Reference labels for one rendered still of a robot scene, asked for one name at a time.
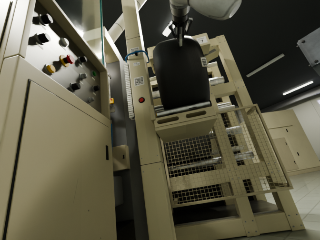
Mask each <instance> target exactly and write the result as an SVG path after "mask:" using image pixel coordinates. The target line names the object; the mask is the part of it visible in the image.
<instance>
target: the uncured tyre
mask: <svg viewBox="0 0 320 240"><path fill-rule="evenodd" d="M200 57H204V54H203V51H202V49H201V46H200V44H199V43H198V41H197V40H195V39H194V38H192V37H191V36H184V40H183V41H182V46H181V47H180V46H179V42H177V38H176V39H171V40H166V41H162V42H160V43H158V44H157V45H156V46H155V48H154V50H153V63H154V69H155V74H156V79H157V84H158V87H159V92H160V97H161V101H162V105H163V108H164V110H167V109H171V108H175V107H180V106H184V105H189V104H193V103H198V102H202V101H207V100H210V84H209V76H208V71H207V67H202V64H201V60H200Z"/></svg>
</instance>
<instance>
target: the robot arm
mask: <svg viewBox="0 0 320 240"><path fill-rule="evenodd" d="M240 5H241V0H170V9H171V13H172V21H171V23H168V28H169V29H170V30H171V32H172V35H173V37H174V39H176V38H177V42H179V46H180V47H181V46H182V41H183V40H184V36H187V35H188V32H189V30H190V26H191V24H192V23H193V19H192V17H190V18H189V16H188V13H189V11H190V7H192V8H194V10H196V11H197V12H199V13H201V14H202V15H205V16H207V17H209V18H212V19H215V20H226V19H229V18H230V17H232V16H233V15H234V14H235V12H236V11H237V10H238V8H239V7H240ZM186 23H187V25H186V28H185V24H186ZM173 25H174V26H175V27H176V32H177V33H176V34H175V32H174V29H173ZM180 27H181V34H180ZM184 28H185V30H184Z"/></svg>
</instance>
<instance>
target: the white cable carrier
mask: <svg viewBox="0 0 320 240"><path fill-rule="evenodd" d="M124 71H125V81H126V90H127V100H128V110H129V118H130V119H131V120H135V114H134V106H133V97H132V89H131V81H130V69H129V64H128V63H124Z"/></svg>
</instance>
